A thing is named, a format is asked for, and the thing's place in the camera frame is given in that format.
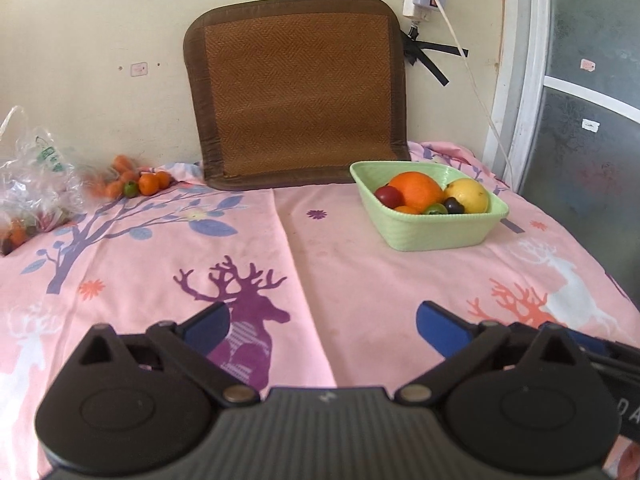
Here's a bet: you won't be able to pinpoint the orange mandarin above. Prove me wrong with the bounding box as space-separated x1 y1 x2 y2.
394 205 421 214

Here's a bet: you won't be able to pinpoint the dark plum right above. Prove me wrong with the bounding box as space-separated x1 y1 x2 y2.
442 197 465 214

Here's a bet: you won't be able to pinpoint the yellow lemon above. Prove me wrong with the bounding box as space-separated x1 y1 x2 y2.
444 178 490 214

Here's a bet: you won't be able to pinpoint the green tomato front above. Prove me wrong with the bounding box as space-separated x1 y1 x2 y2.
424 203 448 214

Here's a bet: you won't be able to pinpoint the pink deer bedsheet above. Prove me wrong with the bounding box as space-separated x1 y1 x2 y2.
1 143 639 479

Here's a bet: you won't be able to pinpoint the light green basket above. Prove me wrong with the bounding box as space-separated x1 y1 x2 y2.
349 160 509 252

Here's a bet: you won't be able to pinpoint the pile of small oranges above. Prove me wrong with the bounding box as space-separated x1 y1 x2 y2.
87 155 175 202

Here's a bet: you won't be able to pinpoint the large orange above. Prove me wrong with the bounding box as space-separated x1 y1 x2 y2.
388 171 444 214

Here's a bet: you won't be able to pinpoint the clear plastic bag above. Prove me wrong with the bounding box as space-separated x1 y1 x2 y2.
1 105 103 256

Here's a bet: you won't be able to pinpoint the red cherry tomato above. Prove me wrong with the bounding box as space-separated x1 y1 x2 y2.
374 185 405 209

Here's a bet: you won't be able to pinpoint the brown woven seat cushion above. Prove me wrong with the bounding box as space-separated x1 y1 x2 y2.
183 0 409 191

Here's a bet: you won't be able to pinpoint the black tape strips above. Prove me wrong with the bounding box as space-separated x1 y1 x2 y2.
400 28 469 87

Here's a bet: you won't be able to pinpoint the glass door white frame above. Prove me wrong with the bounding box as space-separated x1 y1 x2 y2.
485 0 639 300

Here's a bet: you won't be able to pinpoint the white cable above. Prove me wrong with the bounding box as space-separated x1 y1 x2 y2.
424 0 516 187

